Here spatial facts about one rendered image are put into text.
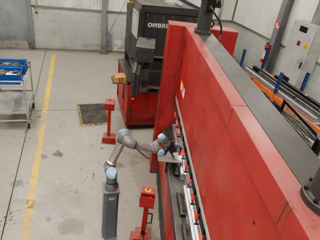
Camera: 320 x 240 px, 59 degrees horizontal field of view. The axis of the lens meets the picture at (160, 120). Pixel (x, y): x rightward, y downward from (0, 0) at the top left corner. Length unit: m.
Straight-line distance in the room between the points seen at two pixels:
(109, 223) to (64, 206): 0.83
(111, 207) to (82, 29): 7.16
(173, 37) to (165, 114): 1.07
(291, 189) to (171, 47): 2.71
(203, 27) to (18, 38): 7.35
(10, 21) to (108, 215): 7.42
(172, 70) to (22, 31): 6.71
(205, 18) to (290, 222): 2.50
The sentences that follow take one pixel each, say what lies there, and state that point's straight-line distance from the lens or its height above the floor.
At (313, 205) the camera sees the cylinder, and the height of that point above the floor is 2.32.
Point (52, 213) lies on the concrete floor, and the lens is 4.05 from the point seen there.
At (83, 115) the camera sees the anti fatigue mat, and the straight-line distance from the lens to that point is 5.97.
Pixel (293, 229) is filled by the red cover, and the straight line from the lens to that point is 1.14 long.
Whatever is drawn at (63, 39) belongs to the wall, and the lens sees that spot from 9.74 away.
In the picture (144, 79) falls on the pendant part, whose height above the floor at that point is 1.35.
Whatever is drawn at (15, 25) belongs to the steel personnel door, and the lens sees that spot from 9.75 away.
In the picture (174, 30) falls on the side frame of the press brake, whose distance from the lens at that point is 3.57.
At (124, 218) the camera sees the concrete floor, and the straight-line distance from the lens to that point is 3.94.
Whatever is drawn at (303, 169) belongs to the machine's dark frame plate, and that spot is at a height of 2.30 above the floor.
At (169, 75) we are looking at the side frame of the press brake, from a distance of 3.74.
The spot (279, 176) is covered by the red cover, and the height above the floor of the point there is 2.30.
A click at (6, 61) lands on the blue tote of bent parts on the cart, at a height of 0.95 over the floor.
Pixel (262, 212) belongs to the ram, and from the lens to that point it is 1.37.
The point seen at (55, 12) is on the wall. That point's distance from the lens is 9.56.
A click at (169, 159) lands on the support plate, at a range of 3.29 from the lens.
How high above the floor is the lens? 3.00
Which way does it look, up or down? 30 degrees down
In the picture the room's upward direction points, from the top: 8 degrees clockwise
